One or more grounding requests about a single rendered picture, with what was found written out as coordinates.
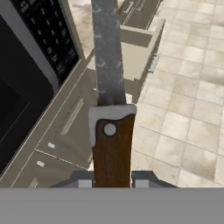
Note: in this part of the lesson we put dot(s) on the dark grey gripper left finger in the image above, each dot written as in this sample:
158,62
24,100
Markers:
73,178

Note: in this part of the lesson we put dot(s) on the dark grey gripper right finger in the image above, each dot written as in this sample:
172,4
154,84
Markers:
150,178

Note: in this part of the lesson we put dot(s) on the taupe drawer front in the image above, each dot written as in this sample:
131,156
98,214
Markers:
65,122

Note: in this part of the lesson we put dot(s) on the open taupe drawer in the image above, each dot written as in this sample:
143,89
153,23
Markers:
137,55

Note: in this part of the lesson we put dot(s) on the taupe cupboard door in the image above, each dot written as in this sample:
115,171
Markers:
43,172

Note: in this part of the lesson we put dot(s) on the small silver cupboard knob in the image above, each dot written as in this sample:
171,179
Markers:
40,163
51,145

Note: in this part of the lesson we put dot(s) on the black and grey microwave oven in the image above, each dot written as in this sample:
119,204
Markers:
32,73

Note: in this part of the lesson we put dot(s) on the taupe cupboard run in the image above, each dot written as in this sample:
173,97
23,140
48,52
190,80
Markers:
140,11

